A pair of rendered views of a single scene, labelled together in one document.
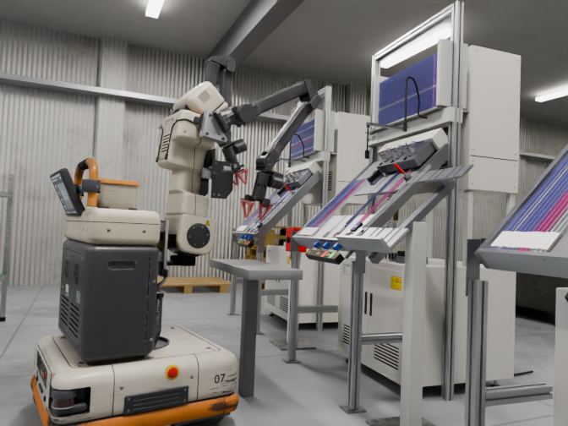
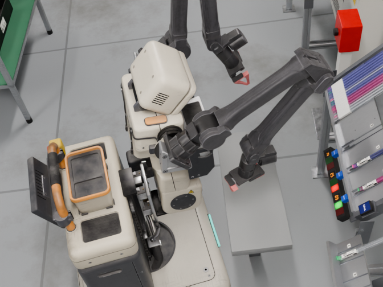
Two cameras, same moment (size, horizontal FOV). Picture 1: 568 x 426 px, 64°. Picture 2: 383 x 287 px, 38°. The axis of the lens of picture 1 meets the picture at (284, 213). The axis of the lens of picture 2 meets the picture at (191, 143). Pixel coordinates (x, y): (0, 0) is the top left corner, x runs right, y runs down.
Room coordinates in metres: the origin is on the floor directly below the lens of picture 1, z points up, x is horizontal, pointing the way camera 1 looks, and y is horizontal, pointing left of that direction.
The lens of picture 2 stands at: (0.87, -0.26, 2.56)
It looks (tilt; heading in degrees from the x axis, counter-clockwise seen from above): 51 degrees down; 27
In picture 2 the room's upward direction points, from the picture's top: 10 degrees counter-clockwise
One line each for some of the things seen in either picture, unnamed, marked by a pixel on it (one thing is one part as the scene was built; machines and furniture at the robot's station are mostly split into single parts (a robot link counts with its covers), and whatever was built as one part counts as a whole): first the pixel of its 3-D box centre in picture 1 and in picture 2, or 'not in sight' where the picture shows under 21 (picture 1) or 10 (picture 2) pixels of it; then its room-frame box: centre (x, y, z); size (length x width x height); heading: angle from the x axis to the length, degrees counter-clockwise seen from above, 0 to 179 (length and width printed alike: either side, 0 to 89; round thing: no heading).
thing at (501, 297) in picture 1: (418, 317); not in sight; (2.57, -0.77, 0.31); 0.70 x 0.65 x 0.62; 20
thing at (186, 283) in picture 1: (182, 284); not in sight; (5.57, 1.20, 0.05); 1.15 x 0.79 x 0.10; 112
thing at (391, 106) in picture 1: (413, 95); not in sight; (2.47, -0.68, 1.52); 0.51 x 0.13 x 0.27; 20
